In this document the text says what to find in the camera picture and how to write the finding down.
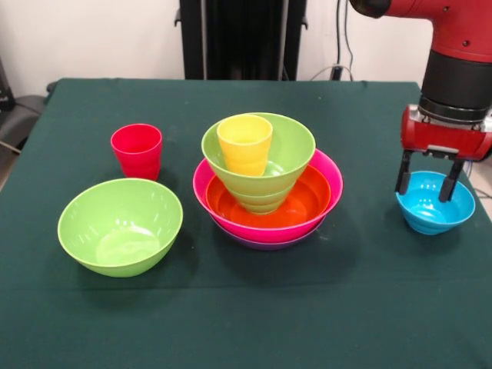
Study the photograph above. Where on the small blue bowl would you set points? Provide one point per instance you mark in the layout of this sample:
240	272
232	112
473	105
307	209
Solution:
426	211

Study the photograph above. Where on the orange bowl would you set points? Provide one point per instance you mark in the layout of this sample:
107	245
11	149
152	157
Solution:
307	200

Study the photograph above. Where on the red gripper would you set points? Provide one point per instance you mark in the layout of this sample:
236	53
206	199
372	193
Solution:
442	138

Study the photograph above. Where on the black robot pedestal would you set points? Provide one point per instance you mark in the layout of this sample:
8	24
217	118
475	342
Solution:
238	38

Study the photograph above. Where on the black office chair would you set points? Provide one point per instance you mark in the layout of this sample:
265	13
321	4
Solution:
23	107

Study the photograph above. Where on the small ribbed green bowl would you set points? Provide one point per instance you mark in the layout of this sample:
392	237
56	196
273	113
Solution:
261	203

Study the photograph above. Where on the yellow cup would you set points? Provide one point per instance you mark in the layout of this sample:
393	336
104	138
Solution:
244	150

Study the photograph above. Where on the medium green bowl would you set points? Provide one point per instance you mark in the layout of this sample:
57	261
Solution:
292	146

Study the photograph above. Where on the large green bowl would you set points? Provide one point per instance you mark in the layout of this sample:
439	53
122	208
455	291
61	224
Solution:
119	227

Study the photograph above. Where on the purple bowl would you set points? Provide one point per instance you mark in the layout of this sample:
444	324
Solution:
273	246

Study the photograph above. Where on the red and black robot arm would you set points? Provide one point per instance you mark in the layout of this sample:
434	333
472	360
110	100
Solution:
457	77

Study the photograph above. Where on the black plug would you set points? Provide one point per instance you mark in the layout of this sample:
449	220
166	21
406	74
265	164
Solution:
336	72

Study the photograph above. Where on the red cup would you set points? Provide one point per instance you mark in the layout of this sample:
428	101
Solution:
136	153

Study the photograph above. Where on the dark green tablecloth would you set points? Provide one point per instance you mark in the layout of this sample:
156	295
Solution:
246	307

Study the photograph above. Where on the pink bowl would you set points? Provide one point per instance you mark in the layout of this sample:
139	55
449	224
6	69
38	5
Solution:
334	180

